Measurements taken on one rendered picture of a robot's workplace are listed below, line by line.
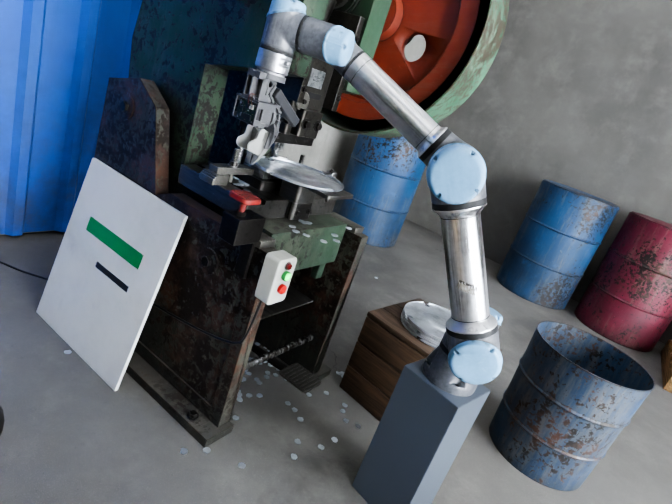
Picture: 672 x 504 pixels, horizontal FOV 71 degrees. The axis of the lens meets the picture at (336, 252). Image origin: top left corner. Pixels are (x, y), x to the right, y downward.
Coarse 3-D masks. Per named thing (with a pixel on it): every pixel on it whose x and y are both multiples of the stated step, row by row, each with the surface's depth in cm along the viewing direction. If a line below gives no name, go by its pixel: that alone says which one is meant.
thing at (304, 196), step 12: (288, 192) 144; (300, 192) 143; (312, 192) 148; (324, 192) 136; (336, 192) 141; (348, 192) 146; (300, 204) 146; (312, 204) 151; (288, 216) 146; (300, 216) 149
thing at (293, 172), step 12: (264, 156) 152; (264, 168) 136; (276, 168) 144; (288, 168) 147; (300, 168) 156; (312, 168) 161; (288, 180) 134; (300, 180) 140; (312, 180) 144; (324, 180) 150; (336, 180) 156
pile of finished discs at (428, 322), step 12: (408, 312) 176; (420, 312) 180; (432, 312) 183; (444, 312) 187; (408, 324) 170; (420, 324) 170; (432, 324) 172; (444, 324) 175; (420, 336) 166; (432, 336) 164
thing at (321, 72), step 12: (312, 72) 137; (324, 72) 141; (312, 84) 140; (324, 84) 144; (312, 96) 142; (324, 96) 147; (300, 108) 138; (312, 108) 145; (300, 120) 139; (312, 120) 142; (288, 132) 141; (300, 132) 141; (312, 132) 145
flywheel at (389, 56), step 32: (416, 0) 158; (448, 0) 152; (480, 0) 144; (384, 32) 162; (416, 32) 159; (448, 32) 153; (480, 32) 150; (384, 64) 167; (416, 64) 160; (448, 64) 151; (352, 96) 175; (416, 96) 158
